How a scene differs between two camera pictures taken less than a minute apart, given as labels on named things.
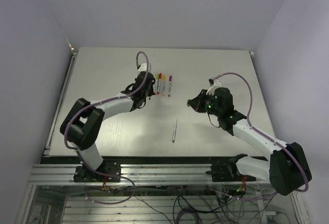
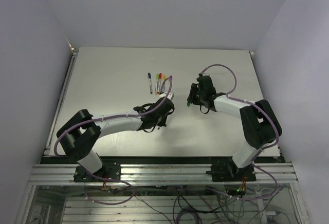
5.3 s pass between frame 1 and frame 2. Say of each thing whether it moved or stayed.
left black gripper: moved
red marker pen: stayed
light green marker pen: stayed
